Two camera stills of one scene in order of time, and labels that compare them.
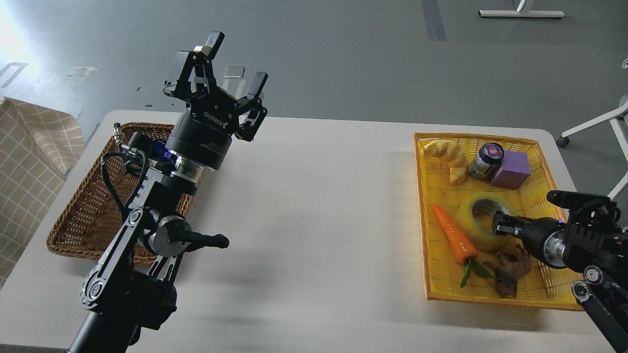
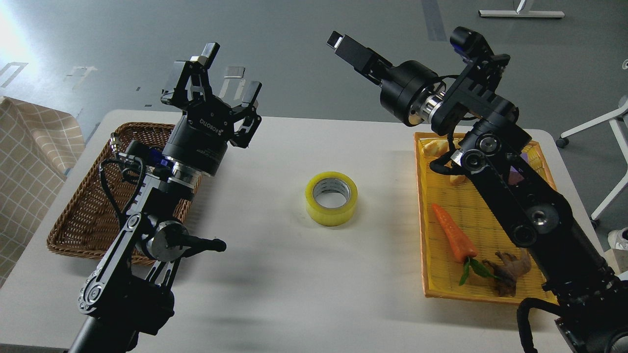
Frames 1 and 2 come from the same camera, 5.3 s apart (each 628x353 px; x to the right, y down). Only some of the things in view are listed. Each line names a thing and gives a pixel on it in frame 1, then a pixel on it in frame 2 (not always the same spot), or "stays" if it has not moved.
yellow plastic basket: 463,181 stays
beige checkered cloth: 37,144 stays
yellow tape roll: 469,230 -> 331,198
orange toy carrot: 463,247 stays
